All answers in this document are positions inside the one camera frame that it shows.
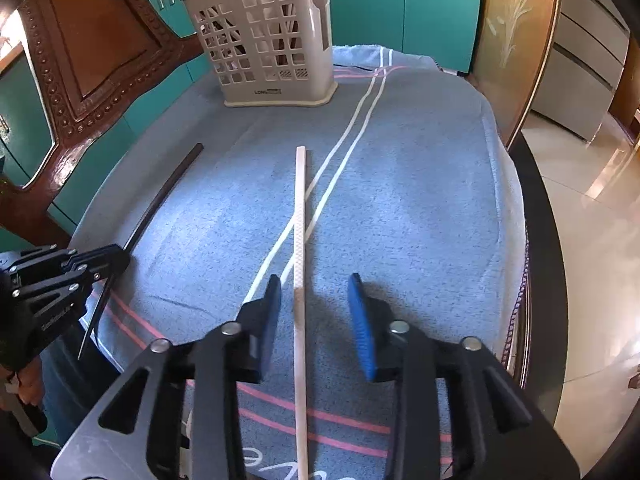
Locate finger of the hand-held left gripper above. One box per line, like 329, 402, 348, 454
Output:
0, 243, 131, 287
0, 259, 132, 313

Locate person's left hand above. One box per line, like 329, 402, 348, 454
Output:
14, 357, 47, 407

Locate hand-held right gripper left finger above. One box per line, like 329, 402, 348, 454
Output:
50, 274, 283, 480

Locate carved wooden chair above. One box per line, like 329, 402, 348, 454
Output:
0, 0, 226, 253

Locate blue striped towel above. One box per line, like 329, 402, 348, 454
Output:
75, 45, 527, 480

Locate dark red chopstick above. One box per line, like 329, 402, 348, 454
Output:
280, 0, 301, 68

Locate cream patterned chopstick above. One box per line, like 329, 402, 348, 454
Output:
292, 146, 312, 480

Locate person's dark blue trousers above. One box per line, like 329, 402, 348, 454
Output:
42, 332, 123, 448

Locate wooden door frame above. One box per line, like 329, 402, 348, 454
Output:
607, 35, 640, 142

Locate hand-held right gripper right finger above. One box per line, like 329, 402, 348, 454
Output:
347, 272, 581, 480

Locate etched glass panel wooden frame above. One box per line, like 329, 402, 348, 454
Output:
469, 0, 564, 152

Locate grey drawer cabinet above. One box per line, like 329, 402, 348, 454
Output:
529, 0, 632, 142

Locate beige plastic utensil basket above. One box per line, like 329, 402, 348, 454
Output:
181, 0, 340, 109

